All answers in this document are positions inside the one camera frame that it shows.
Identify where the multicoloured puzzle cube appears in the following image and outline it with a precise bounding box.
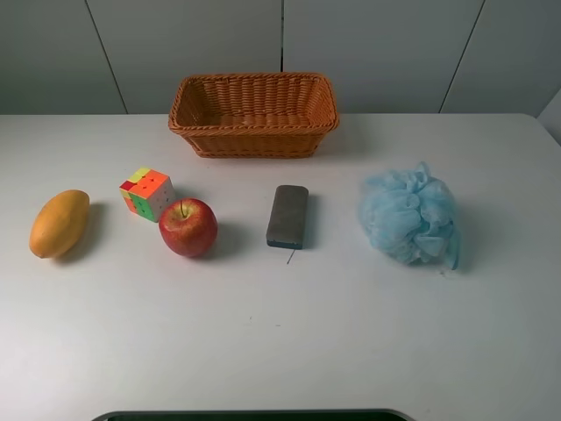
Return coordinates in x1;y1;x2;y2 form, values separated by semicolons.
119;168;176;223

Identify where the red apple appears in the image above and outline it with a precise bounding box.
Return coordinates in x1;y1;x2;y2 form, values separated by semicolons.
159;198;218;258

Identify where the orange wicker basket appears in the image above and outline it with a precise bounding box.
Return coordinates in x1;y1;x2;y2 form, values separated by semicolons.
168;72;339;159

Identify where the grey whiteboard eraser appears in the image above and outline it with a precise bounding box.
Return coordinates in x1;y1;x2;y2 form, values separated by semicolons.
266;185;309;250

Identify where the blue mesh bath sponge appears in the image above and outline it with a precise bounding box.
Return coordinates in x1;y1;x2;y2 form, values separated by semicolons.
358;162;461;270

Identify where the yellow mango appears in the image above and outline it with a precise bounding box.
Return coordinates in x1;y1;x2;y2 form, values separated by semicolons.
29;189;90;259

